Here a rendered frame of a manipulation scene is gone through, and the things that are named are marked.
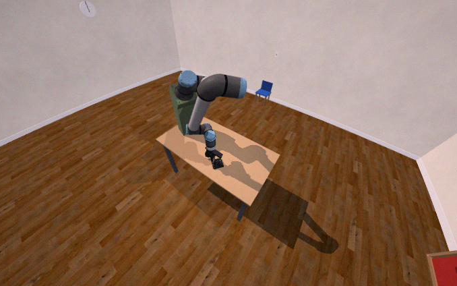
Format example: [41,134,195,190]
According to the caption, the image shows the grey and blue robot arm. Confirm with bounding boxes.
[175,70,247,159]

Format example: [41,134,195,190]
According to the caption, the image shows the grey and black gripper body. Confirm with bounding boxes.
[205,147,215,158]

